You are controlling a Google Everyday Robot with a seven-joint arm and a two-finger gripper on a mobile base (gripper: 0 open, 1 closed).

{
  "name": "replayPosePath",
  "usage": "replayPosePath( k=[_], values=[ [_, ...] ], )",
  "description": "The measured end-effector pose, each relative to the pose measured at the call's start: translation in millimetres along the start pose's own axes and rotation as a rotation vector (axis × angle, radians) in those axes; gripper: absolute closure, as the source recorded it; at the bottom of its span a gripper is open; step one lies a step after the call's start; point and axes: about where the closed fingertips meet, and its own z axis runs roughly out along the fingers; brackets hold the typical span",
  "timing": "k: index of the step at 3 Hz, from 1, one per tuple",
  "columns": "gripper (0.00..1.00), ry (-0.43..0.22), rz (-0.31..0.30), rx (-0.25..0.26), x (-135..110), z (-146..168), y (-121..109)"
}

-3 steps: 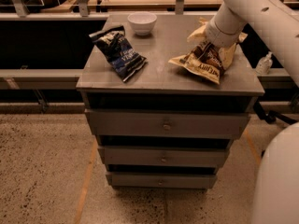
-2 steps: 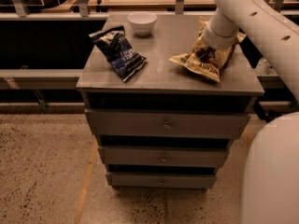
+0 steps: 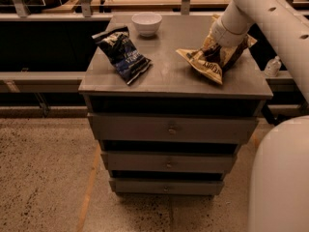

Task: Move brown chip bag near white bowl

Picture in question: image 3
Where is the white bowl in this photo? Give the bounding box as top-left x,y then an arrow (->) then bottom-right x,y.
131,12 -> 162,37

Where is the metal railing frame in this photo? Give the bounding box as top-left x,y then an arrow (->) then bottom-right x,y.
0,0 -> 309,21

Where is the grey drawer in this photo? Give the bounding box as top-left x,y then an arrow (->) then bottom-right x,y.
88,113 -> 257,144
109,178 -> 224,195
102,151 -> 237,173

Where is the middle grey drawer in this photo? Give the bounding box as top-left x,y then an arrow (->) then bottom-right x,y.
102,151 -> 237,173

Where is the bottom grey drawer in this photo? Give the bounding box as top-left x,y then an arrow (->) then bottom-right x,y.
109,178 -> 224,195

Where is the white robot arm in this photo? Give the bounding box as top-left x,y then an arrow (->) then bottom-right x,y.
211,0 -> 309,232

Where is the brown chip bag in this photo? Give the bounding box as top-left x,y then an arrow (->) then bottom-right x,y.
176,29 -> 257,84

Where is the top grey drawer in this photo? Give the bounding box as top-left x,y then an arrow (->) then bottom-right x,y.
88,113 -> 257,144

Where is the grey drawer cabinet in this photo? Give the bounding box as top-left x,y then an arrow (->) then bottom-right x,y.
79,15 -> 272,183

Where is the blue chip bag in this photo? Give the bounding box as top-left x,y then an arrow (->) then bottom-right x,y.
92,26 -> 151,85

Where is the small white bottle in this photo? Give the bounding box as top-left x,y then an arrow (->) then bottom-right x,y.
264,56 -> 282,77

